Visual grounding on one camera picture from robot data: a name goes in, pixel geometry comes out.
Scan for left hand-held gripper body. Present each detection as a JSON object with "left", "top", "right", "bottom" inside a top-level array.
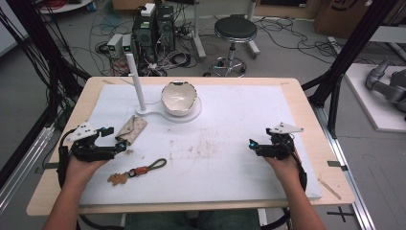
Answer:
[{"left": 65, "top": 121, "right": 117, "bottom": 163}]

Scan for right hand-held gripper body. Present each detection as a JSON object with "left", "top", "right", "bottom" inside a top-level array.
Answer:
[{"left": 255, "top": 122, "right": 305, "bottom": 161}]

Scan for beige fabric pouch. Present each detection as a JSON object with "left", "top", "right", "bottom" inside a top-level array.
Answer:
[{"left": 114, "top": 114, "right": 148, "bottom": 147}]

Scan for keychain with olive cord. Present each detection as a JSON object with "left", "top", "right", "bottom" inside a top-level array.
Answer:
[{"left": 106, "top": 157, "right": 169, "bottom": 187}]

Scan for person's left hand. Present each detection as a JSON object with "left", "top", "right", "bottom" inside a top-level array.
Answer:
[{"left": 64, "top": 155, "right": 110, "bottom": 194}]

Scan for person's right hand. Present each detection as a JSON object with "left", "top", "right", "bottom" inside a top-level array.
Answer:
[{"left": 263, "top": 154, "right": 305, "bottom": 190}]

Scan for white foam mat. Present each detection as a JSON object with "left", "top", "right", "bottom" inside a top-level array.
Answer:
[{"left": 79, "top": 83, "right": 323, "bottom": 206}]

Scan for white stand with pole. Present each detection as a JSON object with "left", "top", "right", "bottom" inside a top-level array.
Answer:
[{"left": 124, "top": 53, "right": 203, "bottom": 125}]

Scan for wooden table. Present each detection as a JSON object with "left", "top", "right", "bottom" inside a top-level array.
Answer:
[{"left": 26, "top": 76, "right": 356, "bottom": 218}]

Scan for grey tape piece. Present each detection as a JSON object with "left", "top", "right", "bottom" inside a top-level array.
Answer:
[{"left": 327, "top": 160, "right": 349, "bottom": 172}]

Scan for white ceramic bowl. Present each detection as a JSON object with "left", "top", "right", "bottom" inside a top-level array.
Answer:
[{"left": 160, "top": 80, "right": 198, "bottom": 117}]

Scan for grey power supply unit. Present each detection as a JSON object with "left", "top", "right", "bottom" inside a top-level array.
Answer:
[
  {"left": 122, "top": 34, "right": 134, "bottom": 54},
  {"left": 106, "top": 33, "right": 124, "bottom": 58}
]

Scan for white platform board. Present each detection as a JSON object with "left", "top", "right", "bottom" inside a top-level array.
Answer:
[{"left": 344, "top": 62, "right": 406, "bottom": 134}]

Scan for white desk leg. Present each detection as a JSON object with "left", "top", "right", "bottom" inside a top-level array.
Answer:
[
  {"left": 192, "top": 0, "right": 208, "bottom": 60},
  {"left": 246, "top": 0, "right": 261, "bottom": 59}
]

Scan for person's legs in jeans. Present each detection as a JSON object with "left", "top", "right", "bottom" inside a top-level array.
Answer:
[{"left": 124, "top": 208, "right": 261, "bottom": 230}]

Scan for black computer tower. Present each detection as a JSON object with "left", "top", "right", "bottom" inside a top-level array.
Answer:
[
  {"left": 155, "top": 4, "right": 176, "bottom": 53},
  {"left": 131, "top": 4, "right": 158, "bottom": 65}
]

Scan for black round stool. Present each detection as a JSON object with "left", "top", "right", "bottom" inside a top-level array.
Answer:
[{"left": 203, "top": 13, "right": 259, "bottom": 79}]

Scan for white box on computer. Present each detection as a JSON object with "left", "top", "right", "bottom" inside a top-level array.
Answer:
[{"left": 140, "top": 2, "right": 157, "bottom": 18}]

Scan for cardboard box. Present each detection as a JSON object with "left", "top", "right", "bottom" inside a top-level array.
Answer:
[{"left": 313, "top": 0, "right": 386, "bottom": 40}]

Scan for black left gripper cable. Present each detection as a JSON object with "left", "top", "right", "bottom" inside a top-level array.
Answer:
[{"left": 56, "top": 127, "right": 79, "bottom": 193}]

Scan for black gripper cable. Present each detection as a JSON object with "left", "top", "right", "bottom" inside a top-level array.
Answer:
[
  {"left": 56, "top": 127, "right": 79, "bottom": 193},
  {"left": 281, "top": 135, "right": 309, "bottom": 195}
]

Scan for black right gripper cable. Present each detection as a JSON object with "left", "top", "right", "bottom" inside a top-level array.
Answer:
[{"left": 281, "top": 135, "right": 309, "bottom": 195}]

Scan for aluminium rail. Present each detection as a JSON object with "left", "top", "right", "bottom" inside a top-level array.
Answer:
[
  {"left": 311, "top": 104, "right": 378, "bottom": 230},
  {"left": 0, "top": 125, "right": 56, "bottom": 214}
]

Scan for tangle of floor cables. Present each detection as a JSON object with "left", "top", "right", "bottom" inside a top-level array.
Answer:
[{"left": 89, "top": 12, "right": 199, "bottom": 78}]

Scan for black frame with cable bundle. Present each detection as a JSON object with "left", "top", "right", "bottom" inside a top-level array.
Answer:
[{"left": 0, "top": 0, "right": 92, "bottom": 190}]

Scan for black metal frame post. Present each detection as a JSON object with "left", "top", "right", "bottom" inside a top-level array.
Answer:
[{"left": 301, "top": 0, "right": 406, "bottom": 140}]

